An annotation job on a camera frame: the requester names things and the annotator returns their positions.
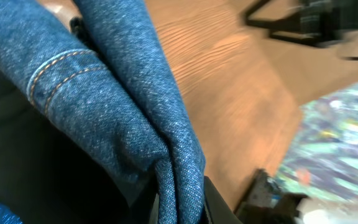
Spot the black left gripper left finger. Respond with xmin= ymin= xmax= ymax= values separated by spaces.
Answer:
xmin=121 ymin=177 xmax=159 ymax=224

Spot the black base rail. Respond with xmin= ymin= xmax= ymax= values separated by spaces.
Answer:
xmin=242 ymin=0 xmax=358 ymax=49

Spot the black cloth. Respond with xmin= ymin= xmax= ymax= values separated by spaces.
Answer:
xmin=0 ymin=71 xmax=128 ymax=224

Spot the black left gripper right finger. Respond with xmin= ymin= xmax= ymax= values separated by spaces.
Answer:
xmin=202 ymin=176 xmax=242 ymax=224

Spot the dark blue towel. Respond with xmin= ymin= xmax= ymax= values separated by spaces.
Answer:
xmin=0 ymin=0 xmax=205 ymax=223

